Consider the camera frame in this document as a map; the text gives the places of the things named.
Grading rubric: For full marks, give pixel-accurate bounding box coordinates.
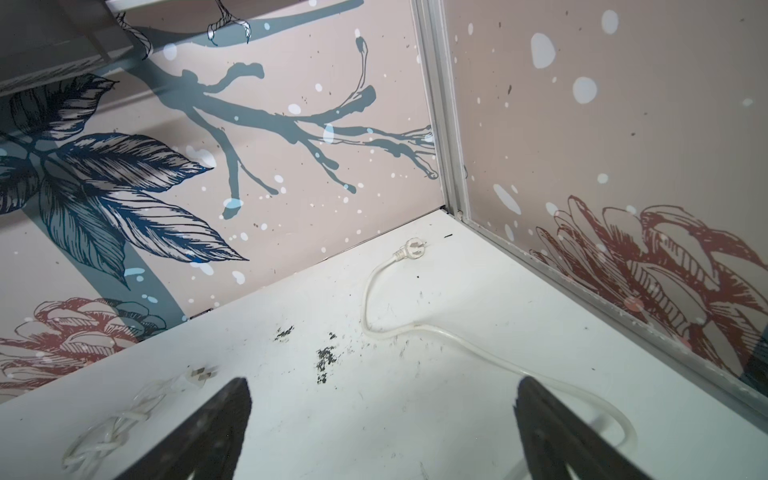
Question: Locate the white power strip cable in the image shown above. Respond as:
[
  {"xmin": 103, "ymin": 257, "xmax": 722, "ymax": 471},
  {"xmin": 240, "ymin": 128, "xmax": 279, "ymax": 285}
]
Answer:
[{"xmin": 361, "ymin": 237, "xmax": 638, "ymax": 480}]

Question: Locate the black wire basket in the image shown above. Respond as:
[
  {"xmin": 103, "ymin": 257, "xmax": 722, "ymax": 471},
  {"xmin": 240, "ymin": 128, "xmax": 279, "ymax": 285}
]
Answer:
[{"xmin": 1, "ymin": 0, "xmax": 152, "ymax": 96}]

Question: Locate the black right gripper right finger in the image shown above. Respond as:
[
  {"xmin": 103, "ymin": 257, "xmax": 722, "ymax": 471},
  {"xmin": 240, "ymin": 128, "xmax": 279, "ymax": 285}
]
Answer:
[{"xmin": 514, "ymin": 376, "xmax": 649, "ymax": 480}]

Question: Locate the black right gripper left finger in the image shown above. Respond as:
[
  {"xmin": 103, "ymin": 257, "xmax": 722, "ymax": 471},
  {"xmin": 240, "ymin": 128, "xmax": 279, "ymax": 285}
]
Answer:
[{"xmin": 117, "ymin": 377, "xmax": 252, "ymax": 480}]

